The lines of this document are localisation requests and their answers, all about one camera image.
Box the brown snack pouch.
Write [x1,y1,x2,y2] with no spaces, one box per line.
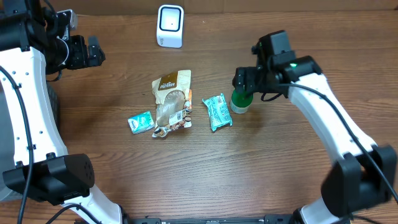
[152,70,192,138]

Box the green capped white jar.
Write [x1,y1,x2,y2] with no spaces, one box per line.
[230,90,253,114]

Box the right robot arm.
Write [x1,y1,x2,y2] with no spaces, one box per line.
[230,30,397,223]

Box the small teal tissue pack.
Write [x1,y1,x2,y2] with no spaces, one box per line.
[127,111,155,134]

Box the teal snack bar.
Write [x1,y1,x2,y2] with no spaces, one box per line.
[202,93,233,132]

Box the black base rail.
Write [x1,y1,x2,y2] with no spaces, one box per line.
[127,215,293,224]

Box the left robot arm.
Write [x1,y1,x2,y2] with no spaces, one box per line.
[1,0,128,223]

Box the white barcode scanner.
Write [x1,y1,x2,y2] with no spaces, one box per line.
[156,4,184,49]

